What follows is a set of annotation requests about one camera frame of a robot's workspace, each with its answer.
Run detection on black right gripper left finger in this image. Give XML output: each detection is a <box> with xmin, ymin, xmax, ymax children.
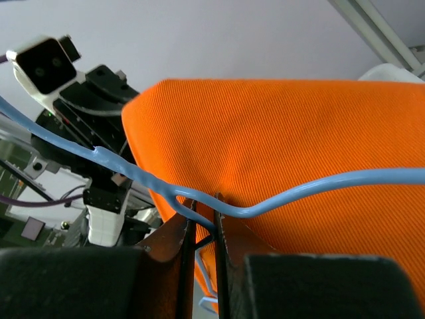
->
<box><xmin>1</xmin><ymin>215</ymin><xmax>196</xmax><ymax>318</ymax></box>

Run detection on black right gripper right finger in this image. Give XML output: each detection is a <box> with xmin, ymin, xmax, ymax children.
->
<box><xmin>214</xmin><ymin>196</ymin><xmax>424</xmax><ymax>318</ymax></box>

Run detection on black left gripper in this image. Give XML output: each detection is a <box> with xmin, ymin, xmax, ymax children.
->
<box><xmin>36</xmin><ymin>64</ymin><xmax>138</xmax><ymax>163</ymax></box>

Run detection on blue wire hanger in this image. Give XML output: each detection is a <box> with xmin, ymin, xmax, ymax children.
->
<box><xmin>0</xmin><ymin>95</ymin><xmax>425</xmax><ymax>315</ymax></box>

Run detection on orange trousers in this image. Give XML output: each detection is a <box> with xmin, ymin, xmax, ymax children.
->
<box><xmin>121</xmin><ymin>78</ymin><xmax>425</xmax><ymax>313</ymax></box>

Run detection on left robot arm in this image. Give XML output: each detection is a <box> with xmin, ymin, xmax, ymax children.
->
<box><xmin>31</xmin><ymin>64</ymin><xmax>162</xmax><ymax>247</ymax></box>

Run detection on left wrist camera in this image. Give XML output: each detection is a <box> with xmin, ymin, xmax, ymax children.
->
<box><xmin>6</xmin><ymin>35</ymin><xmax>84</xmax><ymax>114</ymax></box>

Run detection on aluminium frame post left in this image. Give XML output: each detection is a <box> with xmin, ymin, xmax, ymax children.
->
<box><xmin>329</xmin><ymin>0</ymin><xmax>424</xmax><ymax>78</ymax></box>

